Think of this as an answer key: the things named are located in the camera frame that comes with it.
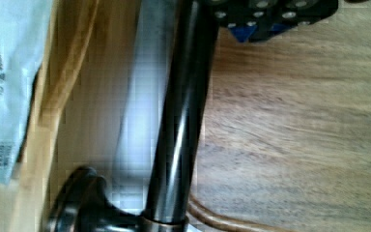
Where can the white Deep River chip bag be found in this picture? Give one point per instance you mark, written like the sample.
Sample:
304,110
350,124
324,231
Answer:
23,30

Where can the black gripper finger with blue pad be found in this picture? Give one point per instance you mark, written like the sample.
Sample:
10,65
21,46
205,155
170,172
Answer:
256,21

